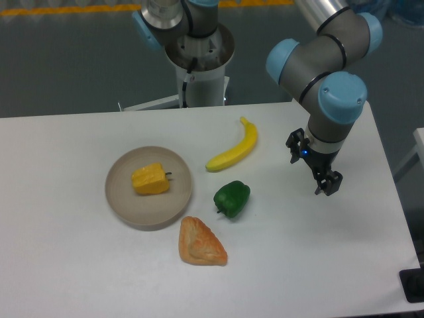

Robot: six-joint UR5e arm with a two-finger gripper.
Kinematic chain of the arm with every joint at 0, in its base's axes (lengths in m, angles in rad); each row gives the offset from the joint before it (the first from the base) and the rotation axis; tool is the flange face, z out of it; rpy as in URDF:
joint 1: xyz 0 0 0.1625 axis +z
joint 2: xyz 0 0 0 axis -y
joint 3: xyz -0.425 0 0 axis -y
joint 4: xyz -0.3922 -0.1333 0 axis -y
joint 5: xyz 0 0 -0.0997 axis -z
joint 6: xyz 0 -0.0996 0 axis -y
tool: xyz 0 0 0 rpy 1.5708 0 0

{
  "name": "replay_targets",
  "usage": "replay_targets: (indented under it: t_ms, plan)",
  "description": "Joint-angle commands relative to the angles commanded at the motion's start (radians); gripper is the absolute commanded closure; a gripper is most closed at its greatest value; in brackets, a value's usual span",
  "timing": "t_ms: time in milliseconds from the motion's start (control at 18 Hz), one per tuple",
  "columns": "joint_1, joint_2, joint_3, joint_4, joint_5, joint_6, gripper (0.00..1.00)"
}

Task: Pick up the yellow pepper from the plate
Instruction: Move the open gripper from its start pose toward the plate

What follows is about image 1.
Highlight white furniture edge at right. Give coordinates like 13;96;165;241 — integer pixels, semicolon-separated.
392;127;423;183

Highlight green bell pepper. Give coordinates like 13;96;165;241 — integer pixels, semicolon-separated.
213;180;250;219

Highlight yellow bell pepper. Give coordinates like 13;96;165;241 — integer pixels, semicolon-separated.
131;162;171;195

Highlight beige round plate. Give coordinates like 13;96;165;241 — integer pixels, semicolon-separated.
105;146;192;231

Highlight golden triangular pastry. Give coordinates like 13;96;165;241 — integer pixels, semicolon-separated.
178;216;228;266

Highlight black cable on pedestal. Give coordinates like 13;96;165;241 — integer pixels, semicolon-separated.
180;57;199;109

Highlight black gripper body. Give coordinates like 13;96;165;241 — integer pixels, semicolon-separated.
299;135;341;173

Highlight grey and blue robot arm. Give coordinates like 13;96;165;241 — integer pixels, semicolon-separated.
132;1;382;195

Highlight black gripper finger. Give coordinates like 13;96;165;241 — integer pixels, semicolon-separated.
315;170;343;196
286;128;310;164

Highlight black device at table edge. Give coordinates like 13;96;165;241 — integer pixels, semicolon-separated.
399;268;423;303

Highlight yellow banana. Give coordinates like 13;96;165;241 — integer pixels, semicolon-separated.
205;117;258;172

